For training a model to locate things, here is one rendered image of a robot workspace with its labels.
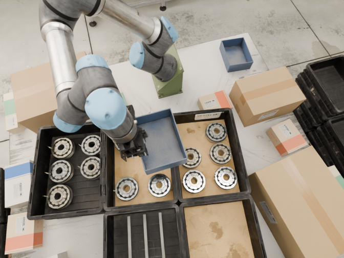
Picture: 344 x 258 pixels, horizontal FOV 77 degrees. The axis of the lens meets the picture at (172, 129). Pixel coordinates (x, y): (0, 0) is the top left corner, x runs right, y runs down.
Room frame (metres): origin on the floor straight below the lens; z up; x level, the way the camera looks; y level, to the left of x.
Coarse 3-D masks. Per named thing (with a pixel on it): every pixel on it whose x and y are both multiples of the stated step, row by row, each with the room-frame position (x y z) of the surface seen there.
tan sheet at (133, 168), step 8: (120, 160) 0.25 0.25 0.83; (128, 160) 0.25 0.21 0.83; (136, 160) 0.25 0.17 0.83; (120, 168) 0.21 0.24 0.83; (128, 168) 0.21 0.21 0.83; (136, 168) 0.21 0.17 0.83; (168, 168) 0.21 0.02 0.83; (120, 176) 0.17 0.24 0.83; (128, 176) 0.17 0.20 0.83; (136, 176) 0.17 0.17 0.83; (144, 176) 0.17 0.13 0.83; (168, 176) 0.17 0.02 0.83; (144, 184) 0.13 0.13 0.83; (160, 184) 0.13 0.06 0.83; (144, 192) 0.10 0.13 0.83; (120, 200) 0.07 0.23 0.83; (136, 200) 0.07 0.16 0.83; (144, 200) 0.07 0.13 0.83; (152, 200) 0.06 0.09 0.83; (160, 200) 0.06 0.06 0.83
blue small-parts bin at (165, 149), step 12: (168, 108) 0.37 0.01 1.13; (144, 120) 0.34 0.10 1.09; (156, 120) 0.35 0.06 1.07; (168, 120) 0.35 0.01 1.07; (156, 132) 0.30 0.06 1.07; (168, 132) 0.30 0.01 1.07; (156, 144) 0.25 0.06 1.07; (168, 144) 0.25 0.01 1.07; (180, 144) 0.24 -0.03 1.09; (144, 156) 0.20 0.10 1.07; (156, 156) 0.20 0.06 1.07; (168, 156) 0.20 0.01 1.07; (180, 156) 0.20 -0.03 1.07; (144, 168) 0.15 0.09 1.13; (156, 168) 0.15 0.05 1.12
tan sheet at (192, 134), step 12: (216, 120) 0.45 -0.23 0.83; (180, 132) 0.39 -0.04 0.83; (192, 132) 0.39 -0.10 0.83; (204, 132) 0.38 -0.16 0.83; (216, 132) 0.38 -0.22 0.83; (192, 144) 0.32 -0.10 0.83; (204, 144) 0.32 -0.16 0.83; (228, 144) 0.32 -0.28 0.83; (204, 156) 0.26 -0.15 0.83; (180, 168) 0.20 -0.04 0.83; (204, 168) 0.20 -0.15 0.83; (216, 168) 0.20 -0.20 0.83; (180, 180) 0.15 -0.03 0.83; (192, 180) 0.15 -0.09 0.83; (204, 192) 0.09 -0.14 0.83; (216, 192) 0.09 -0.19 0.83; (228, 192) 0.09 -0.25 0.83
